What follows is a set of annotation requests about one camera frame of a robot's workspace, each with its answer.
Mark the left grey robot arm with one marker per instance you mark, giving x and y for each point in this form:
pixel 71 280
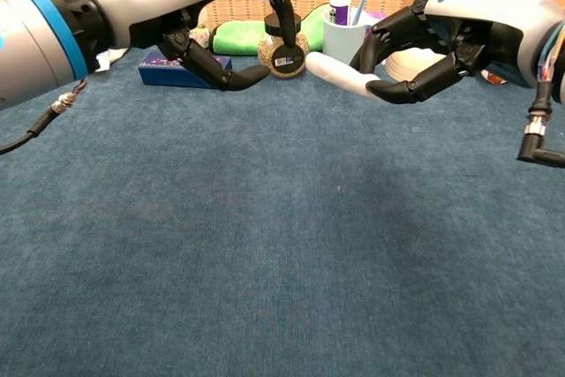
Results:
pixel 31 46

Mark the glass jar black lid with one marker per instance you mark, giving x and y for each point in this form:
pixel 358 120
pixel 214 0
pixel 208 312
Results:
pixel 278 65

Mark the dark blue rectangular box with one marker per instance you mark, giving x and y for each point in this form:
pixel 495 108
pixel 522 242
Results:
pixel 161 70

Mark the beige upturned bowl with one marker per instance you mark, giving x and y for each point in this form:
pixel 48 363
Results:
pixel 410 61

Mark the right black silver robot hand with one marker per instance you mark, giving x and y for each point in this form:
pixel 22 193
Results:
pixel 485 15

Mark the white plastic cylinder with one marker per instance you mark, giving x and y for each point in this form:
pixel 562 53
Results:
pixel 335 70

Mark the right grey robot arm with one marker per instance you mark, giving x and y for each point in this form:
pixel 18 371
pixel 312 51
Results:
pixel 560 68

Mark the blue table mat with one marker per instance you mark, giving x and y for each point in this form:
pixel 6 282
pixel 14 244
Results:
pixel 265 240

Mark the light blue toothbrush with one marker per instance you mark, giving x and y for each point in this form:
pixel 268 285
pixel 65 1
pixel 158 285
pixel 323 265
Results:
pixel 359 6

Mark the purple box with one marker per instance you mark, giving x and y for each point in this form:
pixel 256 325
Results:
pixel 376 15

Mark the clear plastic tub of clips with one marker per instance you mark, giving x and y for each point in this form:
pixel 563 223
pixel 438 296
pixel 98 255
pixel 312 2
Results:
pixel 201 37

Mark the white snack bag blue print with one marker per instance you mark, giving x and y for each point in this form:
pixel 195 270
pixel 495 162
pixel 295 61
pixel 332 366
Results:
pixel 110 57

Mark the green microfibre towel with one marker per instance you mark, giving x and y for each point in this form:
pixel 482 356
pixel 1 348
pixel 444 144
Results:
pixel 238 37

